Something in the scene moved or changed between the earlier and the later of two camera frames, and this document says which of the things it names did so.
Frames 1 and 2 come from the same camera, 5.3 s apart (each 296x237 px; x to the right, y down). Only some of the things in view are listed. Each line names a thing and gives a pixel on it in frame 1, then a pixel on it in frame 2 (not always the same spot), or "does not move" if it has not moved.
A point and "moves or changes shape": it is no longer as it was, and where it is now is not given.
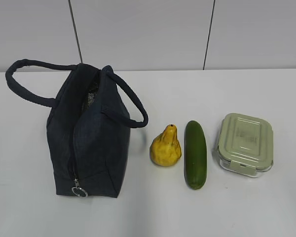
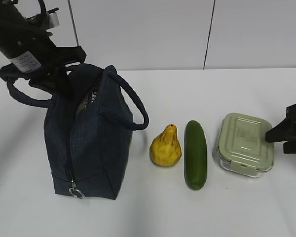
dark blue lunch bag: (88, 129) does not move
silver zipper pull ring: (79, 191) moves or changes shape
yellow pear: (166, 149) does not move
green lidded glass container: (245, 144) does not move
